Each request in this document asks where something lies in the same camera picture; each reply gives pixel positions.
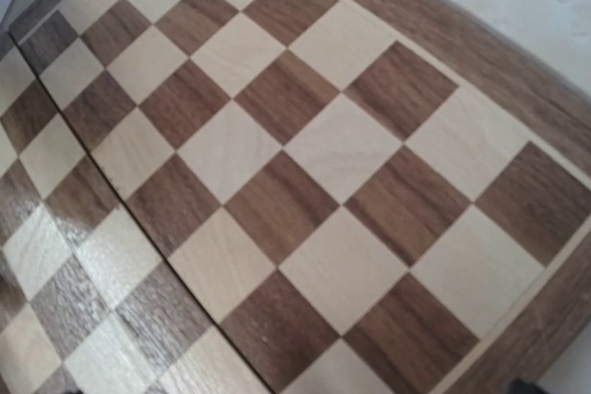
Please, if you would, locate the wooden chess board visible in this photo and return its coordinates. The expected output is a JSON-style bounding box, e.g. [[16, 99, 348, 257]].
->
[[1, 0, 590, 393]]

